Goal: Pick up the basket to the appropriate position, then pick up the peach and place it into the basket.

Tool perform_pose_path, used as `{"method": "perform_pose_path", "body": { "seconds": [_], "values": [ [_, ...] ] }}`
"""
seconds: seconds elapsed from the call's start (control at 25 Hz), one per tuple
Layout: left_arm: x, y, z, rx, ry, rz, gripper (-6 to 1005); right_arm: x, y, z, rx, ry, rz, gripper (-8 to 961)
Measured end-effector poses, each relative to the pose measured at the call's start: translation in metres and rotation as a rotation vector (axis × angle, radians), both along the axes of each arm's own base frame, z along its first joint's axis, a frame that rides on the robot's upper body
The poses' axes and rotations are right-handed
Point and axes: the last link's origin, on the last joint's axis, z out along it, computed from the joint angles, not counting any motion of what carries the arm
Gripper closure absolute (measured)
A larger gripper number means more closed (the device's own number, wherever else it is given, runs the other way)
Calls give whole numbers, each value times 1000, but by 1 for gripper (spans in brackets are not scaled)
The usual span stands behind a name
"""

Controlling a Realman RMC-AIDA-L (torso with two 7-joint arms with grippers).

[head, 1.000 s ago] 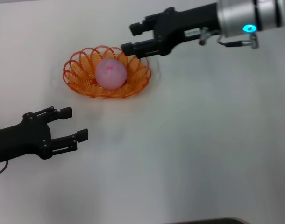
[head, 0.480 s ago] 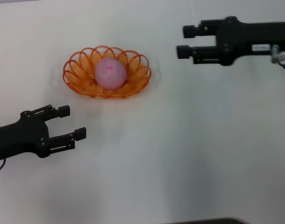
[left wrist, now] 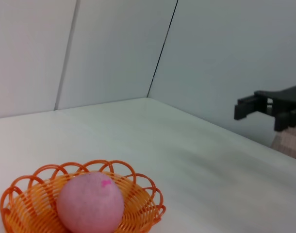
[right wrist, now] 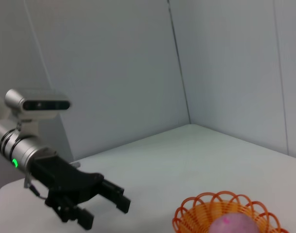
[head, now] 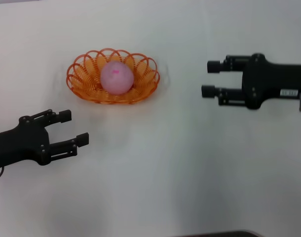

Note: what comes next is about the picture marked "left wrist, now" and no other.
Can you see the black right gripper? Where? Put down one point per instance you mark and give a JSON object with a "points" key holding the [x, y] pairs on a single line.
{"points": [[288, 99]]}

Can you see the pink peach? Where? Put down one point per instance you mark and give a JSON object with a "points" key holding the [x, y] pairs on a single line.
{"points": [[89, 206]]}

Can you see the orange woven plastic basket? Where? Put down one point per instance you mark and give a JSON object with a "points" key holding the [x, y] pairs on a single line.
{"points": [[41, 194]]}

